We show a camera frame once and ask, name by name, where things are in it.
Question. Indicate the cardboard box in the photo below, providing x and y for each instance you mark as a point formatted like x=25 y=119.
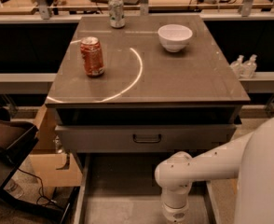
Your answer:
x=55 y=167

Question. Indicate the white ceramic bowl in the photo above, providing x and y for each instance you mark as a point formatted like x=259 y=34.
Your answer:
x=174 y=37

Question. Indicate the green white soda can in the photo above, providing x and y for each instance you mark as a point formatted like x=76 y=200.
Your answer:
x=116 y=13

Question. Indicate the grey drawer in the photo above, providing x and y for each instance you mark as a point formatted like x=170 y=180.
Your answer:
x=143 y=138
x=119 y=188

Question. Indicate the black tray stand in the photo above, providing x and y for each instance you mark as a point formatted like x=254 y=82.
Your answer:
x=17 y=140

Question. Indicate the clear sanitizer bottle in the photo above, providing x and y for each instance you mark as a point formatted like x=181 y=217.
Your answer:
x=236 y=65
x=248 y=68

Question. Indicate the left clear sanitizer bottle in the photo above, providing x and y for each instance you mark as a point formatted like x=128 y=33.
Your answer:
x=236 y=65

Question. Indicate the orange soda can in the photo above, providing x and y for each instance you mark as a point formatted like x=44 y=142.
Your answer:
x=92 y=56

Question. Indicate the grey top drawer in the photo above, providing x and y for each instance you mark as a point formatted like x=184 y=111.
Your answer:
x=143 y=138

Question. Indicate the grey drawer cabinet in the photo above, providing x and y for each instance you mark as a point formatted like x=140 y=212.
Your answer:
x=142 y=83

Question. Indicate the metal railing frame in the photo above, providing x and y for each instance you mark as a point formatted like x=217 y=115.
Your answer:
x=73 y=10

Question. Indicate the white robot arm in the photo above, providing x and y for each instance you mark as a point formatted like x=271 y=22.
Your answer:
x=249 y=159

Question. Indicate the right clear sanitizer bottle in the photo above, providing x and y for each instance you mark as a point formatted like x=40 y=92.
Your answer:
x=248 y=68

